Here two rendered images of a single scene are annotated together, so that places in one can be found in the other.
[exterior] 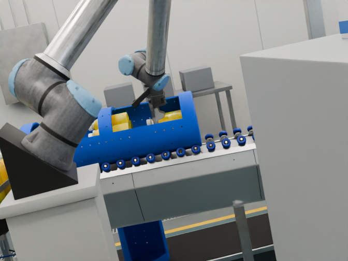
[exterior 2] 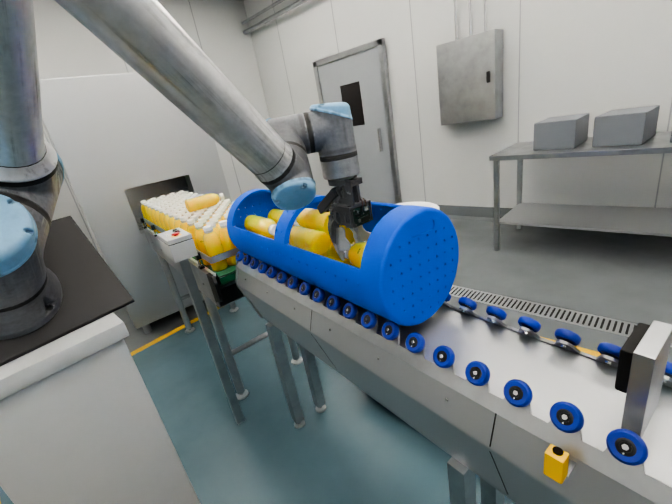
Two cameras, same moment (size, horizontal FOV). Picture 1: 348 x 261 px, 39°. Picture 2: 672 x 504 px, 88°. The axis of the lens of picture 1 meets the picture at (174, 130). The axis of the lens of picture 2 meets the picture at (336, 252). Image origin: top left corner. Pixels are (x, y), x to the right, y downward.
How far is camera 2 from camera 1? 190 cm
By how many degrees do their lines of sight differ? 51
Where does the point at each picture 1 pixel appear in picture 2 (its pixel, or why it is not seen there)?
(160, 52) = (215, 134)
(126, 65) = not seen: hidden behind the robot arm
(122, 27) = (611, 29)
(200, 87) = not seen: outside the picture
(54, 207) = not seen: outside the picture
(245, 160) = (468, 420)
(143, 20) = (652, 16)
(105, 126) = (281, 230)
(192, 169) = (376, 359)
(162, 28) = (145, 72)
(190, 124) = (370, 287)
